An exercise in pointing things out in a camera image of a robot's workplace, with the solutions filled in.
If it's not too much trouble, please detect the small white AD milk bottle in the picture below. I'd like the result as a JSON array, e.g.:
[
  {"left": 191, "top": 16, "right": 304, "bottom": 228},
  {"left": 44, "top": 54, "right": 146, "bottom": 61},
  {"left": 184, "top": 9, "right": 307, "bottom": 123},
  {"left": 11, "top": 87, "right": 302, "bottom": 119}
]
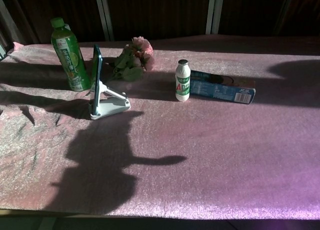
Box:
[{"left": 175, "top": 59, "right": 192, "bottom": 102}]

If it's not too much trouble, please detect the green tea bottle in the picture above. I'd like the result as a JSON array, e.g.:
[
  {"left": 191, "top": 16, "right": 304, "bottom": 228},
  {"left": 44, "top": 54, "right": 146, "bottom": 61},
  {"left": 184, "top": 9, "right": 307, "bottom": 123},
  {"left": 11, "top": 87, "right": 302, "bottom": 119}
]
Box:
[{"left": 50, "top": 17, "right": 92, "bottom": 92}]

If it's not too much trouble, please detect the blue rectangular snack box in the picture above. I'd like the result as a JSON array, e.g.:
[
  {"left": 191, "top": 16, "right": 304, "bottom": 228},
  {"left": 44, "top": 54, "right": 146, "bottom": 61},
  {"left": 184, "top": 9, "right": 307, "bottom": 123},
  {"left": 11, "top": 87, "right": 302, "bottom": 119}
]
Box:
[{"left": 189, "top": 69, "right": 257, "bottom": 105}]

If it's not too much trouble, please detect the pink foam table cloth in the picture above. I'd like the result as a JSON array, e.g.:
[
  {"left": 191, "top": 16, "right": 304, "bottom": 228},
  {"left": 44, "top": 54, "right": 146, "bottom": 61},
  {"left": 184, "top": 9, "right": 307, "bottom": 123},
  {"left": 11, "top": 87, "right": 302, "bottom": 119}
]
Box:
[{"left": 0, "top": 34, "right": 320, "bottom": 221}]

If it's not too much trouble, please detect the pink artificial flower bouquet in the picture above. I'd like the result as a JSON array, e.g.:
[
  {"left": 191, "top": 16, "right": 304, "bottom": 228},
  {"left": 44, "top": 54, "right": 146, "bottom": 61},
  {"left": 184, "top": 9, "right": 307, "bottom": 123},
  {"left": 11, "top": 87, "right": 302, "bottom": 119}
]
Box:
[{"left": 107, "top": 36, "right": 154, "bottom": 82}]

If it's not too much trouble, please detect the black smartphone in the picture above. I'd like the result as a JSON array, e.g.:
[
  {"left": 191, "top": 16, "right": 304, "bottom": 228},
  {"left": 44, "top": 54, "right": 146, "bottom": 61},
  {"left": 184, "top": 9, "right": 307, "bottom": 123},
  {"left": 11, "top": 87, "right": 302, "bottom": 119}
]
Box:
[{"left": 89, "top": 44, "right": 104, "bottom": 116}]

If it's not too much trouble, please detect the white folding phone stand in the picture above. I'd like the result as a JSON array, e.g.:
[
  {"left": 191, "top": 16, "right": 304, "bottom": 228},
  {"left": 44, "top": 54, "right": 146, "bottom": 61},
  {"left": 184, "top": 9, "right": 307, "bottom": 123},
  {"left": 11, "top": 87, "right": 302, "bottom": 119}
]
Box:
[{"left": 88, "top": 79, "right": 132, "bottom": 121}]

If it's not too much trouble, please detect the white window frame post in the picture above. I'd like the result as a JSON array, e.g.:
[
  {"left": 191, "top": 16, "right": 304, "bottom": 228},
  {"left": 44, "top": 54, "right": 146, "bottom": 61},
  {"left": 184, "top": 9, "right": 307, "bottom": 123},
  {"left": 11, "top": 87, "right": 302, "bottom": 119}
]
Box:
[
  {"left": 93, "top": 0, "right": 115, "bottom": 42},
  {"left": 205, "top": 0, "right": 225, "bottom": 35}
]

